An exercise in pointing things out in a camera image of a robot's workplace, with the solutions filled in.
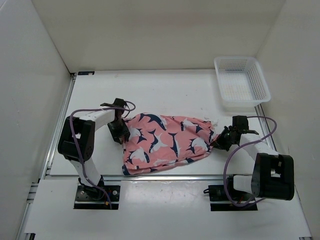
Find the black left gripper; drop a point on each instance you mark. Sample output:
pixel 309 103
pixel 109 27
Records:
pixel 125 131

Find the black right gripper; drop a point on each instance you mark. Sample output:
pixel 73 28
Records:
pixel 219 143

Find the pink shark print shorts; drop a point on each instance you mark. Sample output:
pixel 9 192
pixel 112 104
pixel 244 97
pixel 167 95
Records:
pixel 159 142

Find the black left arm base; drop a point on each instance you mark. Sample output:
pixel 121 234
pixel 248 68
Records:
pixel 88 198

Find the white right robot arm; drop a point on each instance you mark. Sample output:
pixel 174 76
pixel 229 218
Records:
pixel 273 173

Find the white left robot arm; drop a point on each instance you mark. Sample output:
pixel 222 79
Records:
pixel 77 139

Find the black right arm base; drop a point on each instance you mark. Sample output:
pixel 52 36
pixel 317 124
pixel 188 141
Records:
pixel 220 203

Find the white plastic mesh basket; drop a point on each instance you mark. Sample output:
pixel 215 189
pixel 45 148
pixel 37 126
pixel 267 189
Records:
pixel 241 82

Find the black label sticker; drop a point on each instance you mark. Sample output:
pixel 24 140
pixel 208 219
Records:
pixel 86 73

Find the aluminium table frame rail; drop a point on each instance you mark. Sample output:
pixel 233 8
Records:
pixel 161 206

